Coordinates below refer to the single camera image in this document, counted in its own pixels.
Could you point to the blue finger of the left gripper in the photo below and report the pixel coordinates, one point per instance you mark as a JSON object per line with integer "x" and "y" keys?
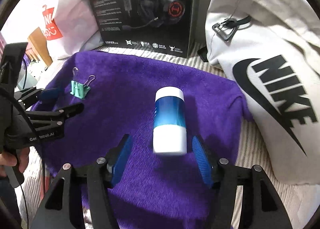
{"x": 30, "y": 96}
{"x": 46, "y": 118}

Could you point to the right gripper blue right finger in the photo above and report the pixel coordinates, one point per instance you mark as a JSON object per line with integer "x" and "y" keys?
{"x": 222, "y": 178}

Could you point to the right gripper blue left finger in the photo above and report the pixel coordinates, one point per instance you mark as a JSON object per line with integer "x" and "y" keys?
{"x": 103, "y": 175}

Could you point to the blue white cylindrical bottle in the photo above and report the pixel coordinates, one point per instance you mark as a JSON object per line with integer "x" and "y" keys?
{"x": 169, "y": 127}

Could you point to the person's left hand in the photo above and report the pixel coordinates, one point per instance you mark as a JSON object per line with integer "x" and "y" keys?
{"x": 7, "y": 159}

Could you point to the wooden furniture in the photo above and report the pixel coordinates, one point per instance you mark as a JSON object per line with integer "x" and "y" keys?
{"x": 37, "y": 48}

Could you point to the teal binder clip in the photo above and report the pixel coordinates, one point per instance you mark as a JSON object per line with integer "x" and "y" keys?
{"x": 78, "y": 89}

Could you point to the purple towel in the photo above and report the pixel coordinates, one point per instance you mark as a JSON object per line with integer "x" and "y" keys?
{"x": 155, "y": 191}

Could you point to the white Miniso shopping bag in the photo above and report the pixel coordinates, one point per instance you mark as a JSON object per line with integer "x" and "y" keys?
{"x": 69, "y": 26}

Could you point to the grey Nike bag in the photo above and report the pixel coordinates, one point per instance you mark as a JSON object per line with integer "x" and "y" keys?
{"x": 270, "y": 48}

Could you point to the black headset box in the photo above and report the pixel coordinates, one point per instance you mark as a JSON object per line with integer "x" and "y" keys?
{"x": 161, "y": 26}

